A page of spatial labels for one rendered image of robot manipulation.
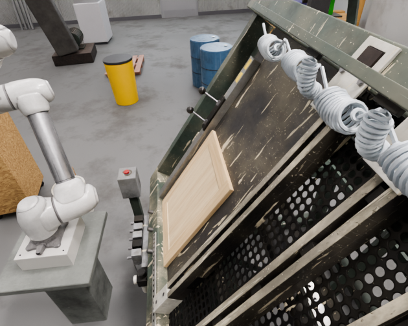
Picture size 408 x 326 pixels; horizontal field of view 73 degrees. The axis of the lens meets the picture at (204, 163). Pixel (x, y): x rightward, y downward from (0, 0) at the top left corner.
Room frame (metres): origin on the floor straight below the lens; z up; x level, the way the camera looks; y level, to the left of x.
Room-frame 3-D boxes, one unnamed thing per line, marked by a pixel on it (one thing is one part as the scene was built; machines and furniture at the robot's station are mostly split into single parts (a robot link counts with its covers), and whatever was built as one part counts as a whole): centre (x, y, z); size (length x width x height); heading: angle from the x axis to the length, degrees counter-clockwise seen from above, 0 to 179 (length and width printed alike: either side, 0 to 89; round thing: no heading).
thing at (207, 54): (4.75, -0.21, 0.42); 1.08 x 0.66 x 0.83; 3
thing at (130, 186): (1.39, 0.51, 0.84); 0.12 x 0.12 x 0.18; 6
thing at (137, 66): (6.11, 1.59, 0.05); 1.12 x 0.75 x 0.10; 1
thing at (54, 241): (0.95, 0.89, 0.88); 0.22 x 0.18 x 0.06; 4
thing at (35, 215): (0.98, 0.89, 1.02); 0.18 x 0.16 x 0.22; 118
